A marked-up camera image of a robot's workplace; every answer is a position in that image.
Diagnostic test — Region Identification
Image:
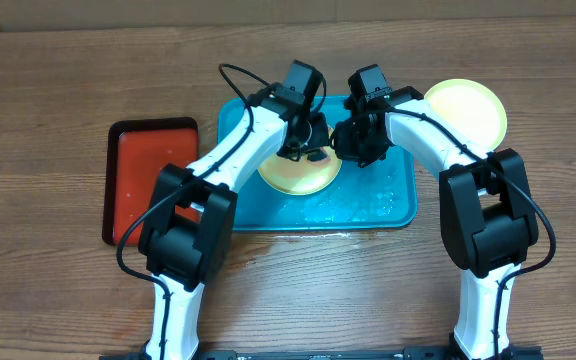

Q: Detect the yellow-green plate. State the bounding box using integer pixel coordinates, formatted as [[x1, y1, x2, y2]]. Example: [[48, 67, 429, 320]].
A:
[[258, 146, 342, 196], [424, 79, 507, 150]]

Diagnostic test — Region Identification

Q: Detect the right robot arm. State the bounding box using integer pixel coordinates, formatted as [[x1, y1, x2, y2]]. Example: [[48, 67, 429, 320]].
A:
[[331, 64, 543, 359]]

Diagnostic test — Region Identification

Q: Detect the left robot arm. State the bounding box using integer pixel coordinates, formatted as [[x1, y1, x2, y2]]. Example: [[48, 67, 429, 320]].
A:
[[136, 61, 328, 359]]

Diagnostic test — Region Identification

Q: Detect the teal plastic serving tray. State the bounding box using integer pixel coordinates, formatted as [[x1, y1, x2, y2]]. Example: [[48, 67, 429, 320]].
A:
[[216, 95, 418, 232]]

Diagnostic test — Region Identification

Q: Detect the black tray with red liquid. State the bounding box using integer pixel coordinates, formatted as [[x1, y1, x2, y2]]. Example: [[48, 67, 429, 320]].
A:
[[102, 117, 199, 246]]

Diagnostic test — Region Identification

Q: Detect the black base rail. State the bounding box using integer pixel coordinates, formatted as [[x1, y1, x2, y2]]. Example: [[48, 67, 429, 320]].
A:
[[99, 345, 544, 360]]

